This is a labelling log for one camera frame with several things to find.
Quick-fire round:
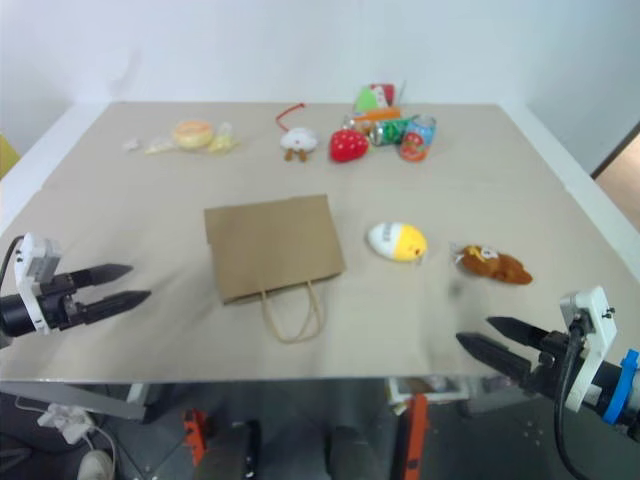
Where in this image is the green drink can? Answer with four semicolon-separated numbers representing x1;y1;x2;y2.
369;117;416;148

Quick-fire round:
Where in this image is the yellow object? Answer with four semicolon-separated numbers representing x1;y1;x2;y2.
0;133;22;182

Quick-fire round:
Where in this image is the white plush duck toy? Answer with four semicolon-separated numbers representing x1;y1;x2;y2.
275;102;320;163

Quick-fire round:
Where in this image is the white yellow chick plush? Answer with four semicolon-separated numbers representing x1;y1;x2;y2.
367;221;430;264

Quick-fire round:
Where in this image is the small yellow plastic packet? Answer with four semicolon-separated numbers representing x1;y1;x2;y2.
144;137;177;156

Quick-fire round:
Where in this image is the red strawberry plush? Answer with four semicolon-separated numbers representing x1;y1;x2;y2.
328;127;371;164

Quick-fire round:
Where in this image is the orange drink can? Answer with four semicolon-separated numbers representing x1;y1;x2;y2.
343;106;404;132

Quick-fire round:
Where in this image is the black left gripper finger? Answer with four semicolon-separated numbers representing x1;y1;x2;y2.
81;290;152;324
71;263;135;291

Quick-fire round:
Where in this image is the stack of printed boxes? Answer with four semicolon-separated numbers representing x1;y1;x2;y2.
386;376;472;404

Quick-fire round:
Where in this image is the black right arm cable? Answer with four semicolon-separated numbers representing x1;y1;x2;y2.
551;319;592;480

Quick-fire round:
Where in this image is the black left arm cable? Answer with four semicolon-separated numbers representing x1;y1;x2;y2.
0;236;26;292

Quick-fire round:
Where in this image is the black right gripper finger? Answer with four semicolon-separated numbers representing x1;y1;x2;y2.
486;315;547;352
455;332;539;391

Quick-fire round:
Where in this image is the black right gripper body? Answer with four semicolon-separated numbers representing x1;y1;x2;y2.
530;330;586;402

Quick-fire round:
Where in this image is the brown paper bag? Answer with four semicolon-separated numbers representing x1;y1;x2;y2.
203;193;348;345

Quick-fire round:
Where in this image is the red blue drink can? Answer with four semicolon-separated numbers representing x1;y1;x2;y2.
400;114;438;163

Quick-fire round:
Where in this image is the brown door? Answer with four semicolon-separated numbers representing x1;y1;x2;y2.
590;121;640;236

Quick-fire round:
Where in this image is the white shoe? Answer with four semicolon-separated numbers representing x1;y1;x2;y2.
76;448;116;480

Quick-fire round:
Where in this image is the green red snack packet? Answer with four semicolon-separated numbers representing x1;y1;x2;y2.
353;81;407;113

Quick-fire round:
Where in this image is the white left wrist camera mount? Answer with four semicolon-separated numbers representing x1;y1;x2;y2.
13;232;64;336

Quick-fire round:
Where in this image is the round bun in plastic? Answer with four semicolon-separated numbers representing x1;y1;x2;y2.
171;120;217;151

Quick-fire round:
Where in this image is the large yellow plastic packet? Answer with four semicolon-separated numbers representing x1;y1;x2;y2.
208;121;241;155

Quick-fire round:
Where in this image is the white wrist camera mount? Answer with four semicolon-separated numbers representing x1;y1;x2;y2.
558;285;618;413
13;232;64;336

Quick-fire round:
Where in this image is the grey metal bracket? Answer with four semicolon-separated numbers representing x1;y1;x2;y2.
0;381;149;424

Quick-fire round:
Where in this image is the orange clamp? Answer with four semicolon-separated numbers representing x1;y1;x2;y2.
181;408;209;467
399;393;431;480

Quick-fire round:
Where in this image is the white power strip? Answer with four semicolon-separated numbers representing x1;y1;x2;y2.
38;401;97;444

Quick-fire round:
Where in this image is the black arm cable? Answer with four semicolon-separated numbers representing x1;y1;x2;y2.
0;236;26;292
551;319;592;480

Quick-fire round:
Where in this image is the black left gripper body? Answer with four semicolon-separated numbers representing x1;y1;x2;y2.
35;272;89;332

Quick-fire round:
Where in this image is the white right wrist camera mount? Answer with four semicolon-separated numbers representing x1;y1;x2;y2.
558;285;618;413

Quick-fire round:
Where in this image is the orange fruit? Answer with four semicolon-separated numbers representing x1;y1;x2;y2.
448;242;534;287

